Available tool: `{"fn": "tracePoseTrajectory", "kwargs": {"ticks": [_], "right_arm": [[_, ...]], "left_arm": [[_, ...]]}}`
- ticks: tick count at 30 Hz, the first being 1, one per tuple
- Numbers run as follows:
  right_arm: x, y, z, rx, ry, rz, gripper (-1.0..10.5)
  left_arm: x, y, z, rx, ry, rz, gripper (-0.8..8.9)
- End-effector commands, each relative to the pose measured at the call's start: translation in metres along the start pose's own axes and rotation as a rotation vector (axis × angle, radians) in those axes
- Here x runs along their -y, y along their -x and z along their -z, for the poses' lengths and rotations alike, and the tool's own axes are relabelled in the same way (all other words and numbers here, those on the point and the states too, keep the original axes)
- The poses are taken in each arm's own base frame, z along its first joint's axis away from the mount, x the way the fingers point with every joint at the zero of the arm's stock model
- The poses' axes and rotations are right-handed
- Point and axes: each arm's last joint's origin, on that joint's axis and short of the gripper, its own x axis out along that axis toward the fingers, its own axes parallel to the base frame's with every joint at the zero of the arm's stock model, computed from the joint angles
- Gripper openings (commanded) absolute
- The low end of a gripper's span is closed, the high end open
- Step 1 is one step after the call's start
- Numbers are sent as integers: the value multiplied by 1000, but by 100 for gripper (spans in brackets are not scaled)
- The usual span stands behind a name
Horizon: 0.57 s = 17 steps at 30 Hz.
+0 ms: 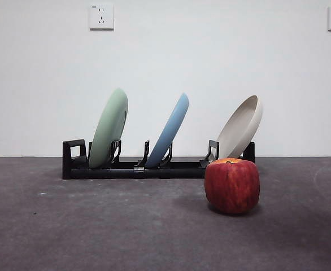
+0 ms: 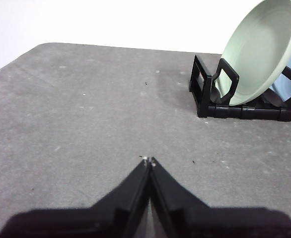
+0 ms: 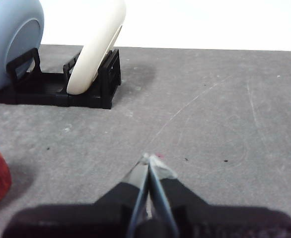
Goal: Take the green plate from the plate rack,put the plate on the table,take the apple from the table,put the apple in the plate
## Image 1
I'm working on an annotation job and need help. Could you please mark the green plate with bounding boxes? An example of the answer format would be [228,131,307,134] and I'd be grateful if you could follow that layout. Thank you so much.
[88,87,129,169]

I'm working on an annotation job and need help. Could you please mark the red apple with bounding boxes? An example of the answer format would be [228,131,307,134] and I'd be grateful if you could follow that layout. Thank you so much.
[204,158,260,215]

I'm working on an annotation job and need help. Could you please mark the blue plate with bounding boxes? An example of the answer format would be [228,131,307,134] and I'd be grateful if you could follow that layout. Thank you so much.
[145,92,190,168]

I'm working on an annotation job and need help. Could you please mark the beige plate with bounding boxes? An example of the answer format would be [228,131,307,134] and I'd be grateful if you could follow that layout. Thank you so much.
[216,94,264,167]

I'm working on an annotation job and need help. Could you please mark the black plate rack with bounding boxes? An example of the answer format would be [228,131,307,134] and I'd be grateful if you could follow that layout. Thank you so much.
[62,138,256,180]

